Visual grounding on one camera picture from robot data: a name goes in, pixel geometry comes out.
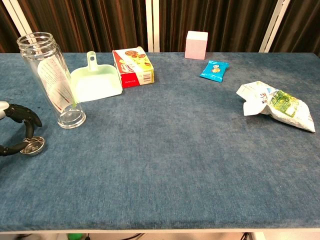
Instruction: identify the small shiny metal bowl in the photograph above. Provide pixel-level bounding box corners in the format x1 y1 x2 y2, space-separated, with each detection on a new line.
19 135 47 157

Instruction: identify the pink cube block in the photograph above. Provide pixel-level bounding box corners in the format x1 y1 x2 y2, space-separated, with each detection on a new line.
184 30 209 61

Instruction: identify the dark brown curtain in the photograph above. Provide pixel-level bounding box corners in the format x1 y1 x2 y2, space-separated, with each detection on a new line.
0 0 320 54

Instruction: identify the tall clear glass cup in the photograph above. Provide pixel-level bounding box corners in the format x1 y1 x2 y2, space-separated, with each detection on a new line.
16 31 87 130

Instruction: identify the red yellow snack box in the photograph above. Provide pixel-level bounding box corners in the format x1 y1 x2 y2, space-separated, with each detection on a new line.
112 46 155 89

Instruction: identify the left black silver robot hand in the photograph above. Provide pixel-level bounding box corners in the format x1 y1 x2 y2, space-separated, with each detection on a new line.
0 101 43 157

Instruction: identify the blue felt table mat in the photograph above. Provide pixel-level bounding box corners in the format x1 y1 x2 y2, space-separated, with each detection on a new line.
0 51 320 232

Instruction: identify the white green crumpled snack bag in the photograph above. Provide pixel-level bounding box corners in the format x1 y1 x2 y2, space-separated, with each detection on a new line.
235 80 316 134

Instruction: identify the white frame post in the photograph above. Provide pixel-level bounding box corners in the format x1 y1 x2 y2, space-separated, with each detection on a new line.
1 0 36 41
258 0 292 53
145 0 161 53

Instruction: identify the blue snack packet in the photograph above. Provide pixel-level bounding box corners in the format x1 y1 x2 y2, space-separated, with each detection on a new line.
199 59 230 83

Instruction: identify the light green plastic dustpan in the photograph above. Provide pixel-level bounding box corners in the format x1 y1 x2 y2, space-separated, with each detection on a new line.
69 51 124 103

